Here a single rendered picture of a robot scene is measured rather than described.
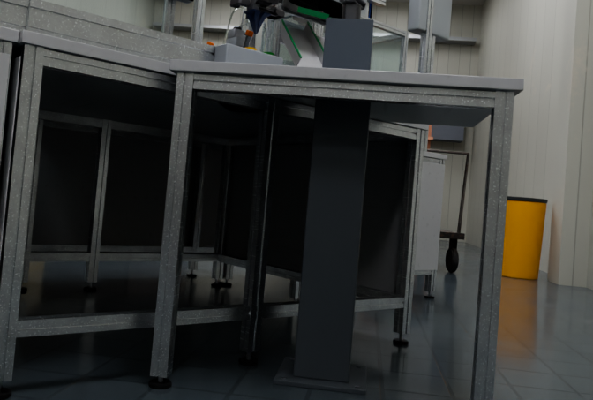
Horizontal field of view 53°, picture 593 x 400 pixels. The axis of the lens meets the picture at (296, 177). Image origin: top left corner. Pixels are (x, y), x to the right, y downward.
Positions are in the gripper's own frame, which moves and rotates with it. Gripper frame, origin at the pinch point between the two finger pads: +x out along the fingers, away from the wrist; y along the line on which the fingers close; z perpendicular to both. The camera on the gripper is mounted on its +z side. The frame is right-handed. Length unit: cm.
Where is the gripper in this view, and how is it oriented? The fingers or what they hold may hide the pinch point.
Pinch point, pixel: (256, 23)
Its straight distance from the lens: 205.7
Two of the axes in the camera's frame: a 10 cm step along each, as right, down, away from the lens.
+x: -0.9, 10.0, -0.3
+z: 6.3, 0.3, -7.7
